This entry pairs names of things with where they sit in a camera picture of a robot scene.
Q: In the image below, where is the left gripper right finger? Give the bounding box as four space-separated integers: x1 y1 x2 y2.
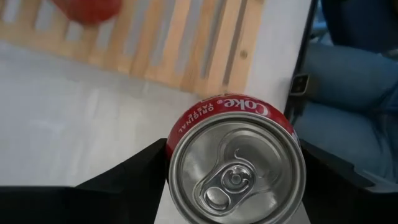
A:
299 139 398 224

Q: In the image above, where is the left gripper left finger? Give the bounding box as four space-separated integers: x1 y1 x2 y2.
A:
0 138 169 224

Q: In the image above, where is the red Coca-Cola can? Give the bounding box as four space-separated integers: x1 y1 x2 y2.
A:
51 0 124 26
164 93 307 224

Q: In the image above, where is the wooden slatted shelf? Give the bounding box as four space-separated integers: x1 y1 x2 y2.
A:
0 0 267 99

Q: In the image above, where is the person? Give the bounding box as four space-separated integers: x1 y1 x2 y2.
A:
292 0 398 194

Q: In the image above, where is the black aluminium table frame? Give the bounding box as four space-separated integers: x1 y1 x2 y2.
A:
282 0 320 125

